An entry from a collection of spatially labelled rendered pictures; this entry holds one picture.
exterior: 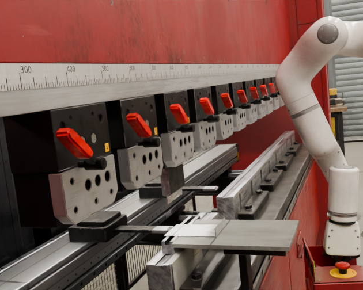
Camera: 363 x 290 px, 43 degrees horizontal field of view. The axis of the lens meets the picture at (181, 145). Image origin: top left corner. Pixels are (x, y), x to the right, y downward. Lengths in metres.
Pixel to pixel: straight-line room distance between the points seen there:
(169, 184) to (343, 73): 7.74
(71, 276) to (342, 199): 0.78
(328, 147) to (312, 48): 0.29
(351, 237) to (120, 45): 0.93
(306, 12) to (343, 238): 1.99
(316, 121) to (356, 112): 7.37
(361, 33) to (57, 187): 1.01
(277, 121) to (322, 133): 1.85
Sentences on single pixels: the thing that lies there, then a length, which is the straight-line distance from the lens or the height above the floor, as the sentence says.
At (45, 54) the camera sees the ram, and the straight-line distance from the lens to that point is 0.66.
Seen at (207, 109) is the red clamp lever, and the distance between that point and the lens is 1.18.
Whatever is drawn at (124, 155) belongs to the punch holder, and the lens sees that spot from 0.83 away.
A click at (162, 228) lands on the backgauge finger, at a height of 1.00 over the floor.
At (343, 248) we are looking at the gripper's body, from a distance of 1.49.
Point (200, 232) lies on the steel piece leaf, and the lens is 1.13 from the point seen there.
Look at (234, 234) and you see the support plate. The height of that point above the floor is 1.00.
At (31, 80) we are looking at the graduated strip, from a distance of 0.63.
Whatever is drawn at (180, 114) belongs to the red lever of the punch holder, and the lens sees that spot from 0.98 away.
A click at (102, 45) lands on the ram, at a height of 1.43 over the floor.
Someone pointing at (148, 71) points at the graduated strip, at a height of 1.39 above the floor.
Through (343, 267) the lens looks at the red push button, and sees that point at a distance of 1.41.
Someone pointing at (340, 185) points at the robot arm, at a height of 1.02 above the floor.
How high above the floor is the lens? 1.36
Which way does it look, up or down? 8 degrees down
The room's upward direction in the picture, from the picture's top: 6 degrees counter-clockwise
